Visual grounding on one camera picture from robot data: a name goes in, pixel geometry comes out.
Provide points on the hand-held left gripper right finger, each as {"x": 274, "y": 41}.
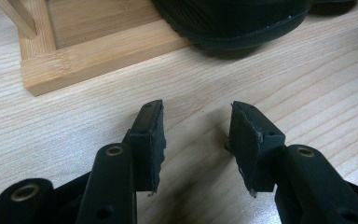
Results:
{"x": 254, "y": 149}

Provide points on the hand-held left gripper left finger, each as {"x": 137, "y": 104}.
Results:
{"x": 146, "y": 149}

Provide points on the wooden three-tier shoe rack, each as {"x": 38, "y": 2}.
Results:
{"x": 105, "y": 53}

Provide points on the black leather shoe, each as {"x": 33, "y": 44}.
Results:
{"x": 230, "y": 18}

